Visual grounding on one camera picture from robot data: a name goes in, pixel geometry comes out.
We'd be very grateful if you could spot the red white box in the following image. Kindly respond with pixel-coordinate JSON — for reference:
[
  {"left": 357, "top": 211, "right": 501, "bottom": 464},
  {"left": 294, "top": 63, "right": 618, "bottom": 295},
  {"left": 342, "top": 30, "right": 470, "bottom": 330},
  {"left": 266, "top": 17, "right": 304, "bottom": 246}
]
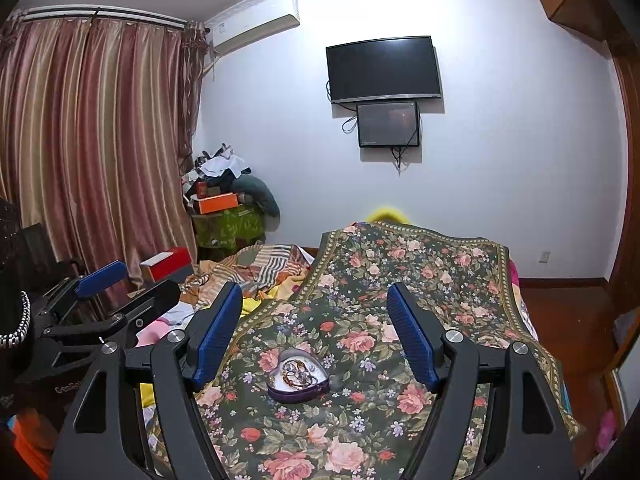
[{"left": 140, "top": 247, "right": 191, "bottom": 283}]

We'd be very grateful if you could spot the black wall television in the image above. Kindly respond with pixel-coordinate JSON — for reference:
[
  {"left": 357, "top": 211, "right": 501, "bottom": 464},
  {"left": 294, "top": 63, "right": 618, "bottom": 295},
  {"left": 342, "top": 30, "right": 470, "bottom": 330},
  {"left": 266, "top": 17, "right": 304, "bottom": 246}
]
[{"left": 326, "top": 36, "right": 442, "bottom": 104}]

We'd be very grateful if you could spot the floral green bedspread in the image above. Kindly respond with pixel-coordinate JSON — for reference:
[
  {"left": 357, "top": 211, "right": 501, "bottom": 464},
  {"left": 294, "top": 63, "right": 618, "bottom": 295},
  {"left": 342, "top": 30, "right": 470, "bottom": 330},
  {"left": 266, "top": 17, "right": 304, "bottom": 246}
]
[{"left": 196, "top": 223, "right": 582, "bottom": 479}]

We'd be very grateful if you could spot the orange shoe box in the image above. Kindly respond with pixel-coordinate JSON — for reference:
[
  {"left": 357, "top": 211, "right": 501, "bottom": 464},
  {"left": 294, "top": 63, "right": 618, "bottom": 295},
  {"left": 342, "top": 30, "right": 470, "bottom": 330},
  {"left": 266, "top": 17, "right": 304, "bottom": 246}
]
[{"left": 193, "top": 193, "right": 239, "bottom": 214}]

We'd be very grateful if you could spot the striped pink curtain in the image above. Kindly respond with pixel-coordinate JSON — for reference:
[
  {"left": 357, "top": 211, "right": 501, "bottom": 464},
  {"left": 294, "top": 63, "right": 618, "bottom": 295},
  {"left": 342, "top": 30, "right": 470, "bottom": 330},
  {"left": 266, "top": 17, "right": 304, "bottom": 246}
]
[{"left": 1, "top": 16, "right": 207, "bottom": 308}]

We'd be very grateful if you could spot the green cardboard box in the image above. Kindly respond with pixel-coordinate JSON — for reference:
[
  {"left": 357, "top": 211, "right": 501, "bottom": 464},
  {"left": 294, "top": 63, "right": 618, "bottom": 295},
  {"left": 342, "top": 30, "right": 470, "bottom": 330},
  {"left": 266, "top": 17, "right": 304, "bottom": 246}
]
[{"left": 192, "top": 204, "right": 265, "bottom": 254}]

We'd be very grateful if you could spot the small wall monitor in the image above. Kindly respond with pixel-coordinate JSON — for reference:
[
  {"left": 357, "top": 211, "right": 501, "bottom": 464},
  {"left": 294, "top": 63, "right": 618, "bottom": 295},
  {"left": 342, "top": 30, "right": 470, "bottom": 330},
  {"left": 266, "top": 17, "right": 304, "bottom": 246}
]
[{"left": 356, "top": 101, "right": 421, "bottom": 148}]

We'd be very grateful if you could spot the red gold braided bracelet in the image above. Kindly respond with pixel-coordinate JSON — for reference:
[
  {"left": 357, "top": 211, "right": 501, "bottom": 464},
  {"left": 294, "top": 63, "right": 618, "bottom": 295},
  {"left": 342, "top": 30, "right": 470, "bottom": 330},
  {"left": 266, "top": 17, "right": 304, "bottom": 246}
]
[{"left": 278, "top": 356, "right": 319, "bottom": 390}]

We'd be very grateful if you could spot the striped patchwork quilt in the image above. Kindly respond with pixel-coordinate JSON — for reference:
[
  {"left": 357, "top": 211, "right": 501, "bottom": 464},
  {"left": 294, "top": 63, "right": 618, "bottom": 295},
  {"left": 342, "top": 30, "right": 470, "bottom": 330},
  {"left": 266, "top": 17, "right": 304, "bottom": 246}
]
[{"left": 179, "top": 243, "right": 314, "bottom": 309}]

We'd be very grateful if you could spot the purple heart-shaped tin box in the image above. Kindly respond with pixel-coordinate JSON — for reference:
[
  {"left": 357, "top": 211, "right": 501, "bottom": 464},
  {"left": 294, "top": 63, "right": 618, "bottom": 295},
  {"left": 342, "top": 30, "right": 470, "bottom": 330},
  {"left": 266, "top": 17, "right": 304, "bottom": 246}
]
[{"left": 267, "top": 349, "right": 330, "bottom": 404}]

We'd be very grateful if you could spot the pile of white clothes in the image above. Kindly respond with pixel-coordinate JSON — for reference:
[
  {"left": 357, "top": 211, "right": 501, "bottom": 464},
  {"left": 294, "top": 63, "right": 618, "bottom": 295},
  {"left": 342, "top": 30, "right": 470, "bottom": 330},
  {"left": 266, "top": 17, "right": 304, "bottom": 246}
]
[{"left": 195, "top": 144, "right": 250, "bottom": 178}]

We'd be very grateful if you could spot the white air conditioner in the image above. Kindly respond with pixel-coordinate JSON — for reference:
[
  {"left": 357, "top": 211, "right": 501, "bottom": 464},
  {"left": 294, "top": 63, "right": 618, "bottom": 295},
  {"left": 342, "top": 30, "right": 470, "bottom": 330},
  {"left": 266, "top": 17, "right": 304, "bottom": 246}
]
[{"left": 208, "top": 0, "right": 300, "bottom": 58}]

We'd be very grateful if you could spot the pearl bead bracelet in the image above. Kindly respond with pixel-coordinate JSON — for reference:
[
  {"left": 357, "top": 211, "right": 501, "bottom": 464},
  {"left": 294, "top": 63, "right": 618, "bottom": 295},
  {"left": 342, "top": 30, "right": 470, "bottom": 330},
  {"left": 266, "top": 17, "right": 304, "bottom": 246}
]
[{"left": 0, "top": 291, "right": 33, "bottom": 350}]

